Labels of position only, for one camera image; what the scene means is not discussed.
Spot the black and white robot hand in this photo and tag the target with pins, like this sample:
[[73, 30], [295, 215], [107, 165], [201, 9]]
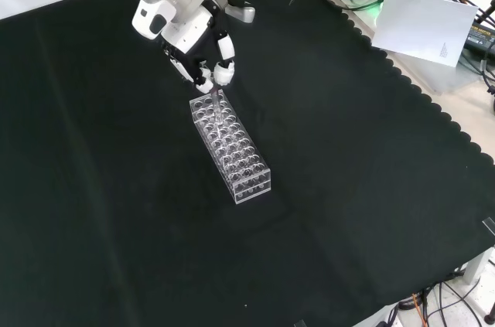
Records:
[[185, 33]]

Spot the clear glass test tube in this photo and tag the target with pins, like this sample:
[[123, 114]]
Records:
[[216, 106]]

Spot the clear plastic test tube rack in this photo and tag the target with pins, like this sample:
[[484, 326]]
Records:
[[232, 153]]

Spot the black bench cloth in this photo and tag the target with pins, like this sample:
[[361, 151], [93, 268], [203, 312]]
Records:
[[154, 207]]

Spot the white paper sheet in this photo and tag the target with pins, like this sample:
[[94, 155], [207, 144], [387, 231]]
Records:
[[421, 25]]

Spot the black power adapter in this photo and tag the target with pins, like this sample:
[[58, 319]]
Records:
[[481, 38]]

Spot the clear cloth clip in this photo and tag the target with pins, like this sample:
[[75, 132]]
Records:
[[489, 225], [299, 323]]

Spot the white bench leg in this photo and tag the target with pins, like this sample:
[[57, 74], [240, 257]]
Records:
[[479, 265]]

